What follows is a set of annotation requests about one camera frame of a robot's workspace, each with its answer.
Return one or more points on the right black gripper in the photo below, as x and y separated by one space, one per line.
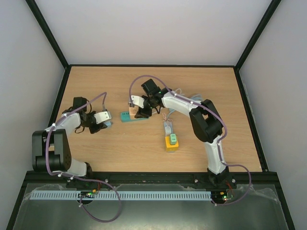
145 109

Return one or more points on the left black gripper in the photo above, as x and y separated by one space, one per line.
93 130

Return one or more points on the orange dragon cube adapter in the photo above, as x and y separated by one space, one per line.
133 111

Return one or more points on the light blue charger plug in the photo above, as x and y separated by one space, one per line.
108 123

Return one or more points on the teal power strip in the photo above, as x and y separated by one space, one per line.
125 117

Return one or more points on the light blue power strip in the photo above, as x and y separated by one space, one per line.
168 123

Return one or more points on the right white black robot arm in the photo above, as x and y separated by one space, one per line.
207 124

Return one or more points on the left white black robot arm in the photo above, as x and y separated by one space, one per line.
50 147

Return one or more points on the white plug on strip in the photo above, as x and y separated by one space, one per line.
168 130

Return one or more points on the green charger plug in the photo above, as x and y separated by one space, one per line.
173 139

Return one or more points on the yellow cube adapter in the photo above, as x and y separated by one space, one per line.
170 148

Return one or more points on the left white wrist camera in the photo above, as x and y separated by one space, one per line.
102 117

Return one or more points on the light blue slotted cable duct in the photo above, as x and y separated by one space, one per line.
123 195

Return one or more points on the black aluminium frame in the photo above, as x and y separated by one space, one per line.
184 178

